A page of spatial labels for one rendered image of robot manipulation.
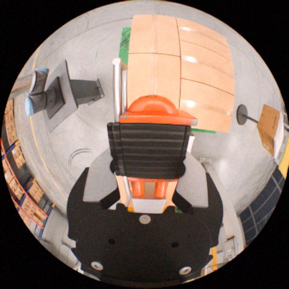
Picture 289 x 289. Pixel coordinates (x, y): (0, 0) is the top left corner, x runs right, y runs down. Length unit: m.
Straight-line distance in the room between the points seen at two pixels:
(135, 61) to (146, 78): 0.17
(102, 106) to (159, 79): 0.93
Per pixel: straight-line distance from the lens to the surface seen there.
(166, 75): 0.81
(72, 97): 0.79
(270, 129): 1.44
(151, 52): 0.87
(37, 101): 0.81
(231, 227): 1.39
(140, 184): 0.16
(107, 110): 1.46
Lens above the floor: 1.33
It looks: 63 degrees down
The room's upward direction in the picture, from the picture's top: 175 degrees counter-clockwise
